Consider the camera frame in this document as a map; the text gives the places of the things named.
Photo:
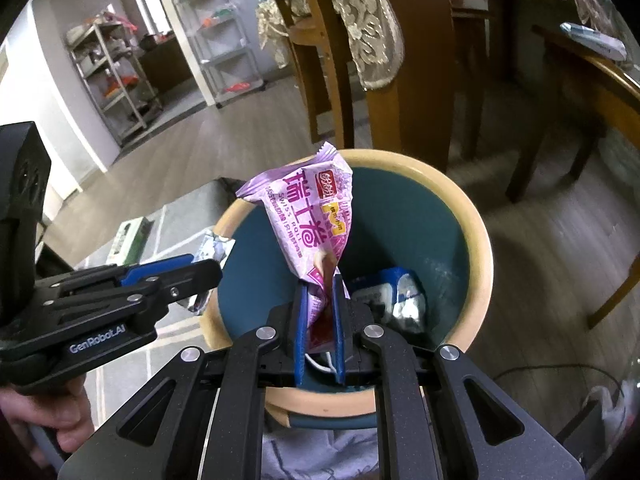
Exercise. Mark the flat white blue packet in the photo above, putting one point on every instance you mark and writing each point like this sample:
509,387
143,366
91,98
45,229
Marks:
595,40

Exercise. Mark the dark wooden sideboard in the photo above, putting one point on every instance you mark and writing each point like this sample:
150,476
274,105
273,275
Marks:
170,65

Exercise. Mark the white shelf cart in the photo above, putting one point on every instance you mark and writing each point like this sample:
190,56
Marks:
220,45

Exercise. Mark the silver foil wrapper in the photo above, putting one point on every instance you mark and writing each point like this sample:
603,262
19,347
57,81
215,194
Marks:
215,247

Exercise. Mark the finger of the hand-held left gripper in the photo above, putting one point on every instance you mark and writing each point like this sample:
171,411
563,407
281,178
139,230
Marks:
195,280
155,267

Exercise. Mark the teal bin with beige rim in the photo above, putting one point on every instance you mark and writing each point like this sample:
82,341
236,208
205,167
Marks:
440,240

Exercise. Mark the wooden table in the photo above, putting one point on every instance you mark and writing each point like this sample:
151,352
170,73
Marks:
415,110

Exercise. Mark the white plastic bag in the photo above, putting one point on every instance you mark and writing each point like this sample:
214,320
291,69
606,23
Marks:
607,405

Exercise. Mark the wooden chair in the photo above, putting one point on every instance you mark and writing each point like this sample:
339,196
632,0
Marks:
610,90
305,35

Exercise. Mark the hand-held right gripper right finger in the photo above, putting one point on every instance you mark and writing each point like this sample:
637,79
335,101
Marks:
339,340

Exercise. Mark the person's left hand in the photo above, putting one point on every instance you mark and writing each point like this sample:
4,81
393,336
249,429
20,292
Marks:
65,410

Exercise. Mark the white cardboard box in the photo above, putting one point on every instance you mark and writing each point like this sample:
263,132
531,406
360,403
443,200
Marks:
127,240

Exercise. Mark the pink snack wrapper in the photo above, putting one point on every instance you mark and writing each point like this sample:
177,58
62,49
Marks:
305,210

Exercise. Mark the metal shelf rack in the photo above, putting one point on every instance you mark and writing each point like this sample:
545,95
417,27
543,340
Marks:
125,80

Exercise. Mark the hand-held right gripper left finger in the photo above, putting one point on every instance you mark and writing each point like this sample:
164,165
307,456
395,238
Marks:
300,340

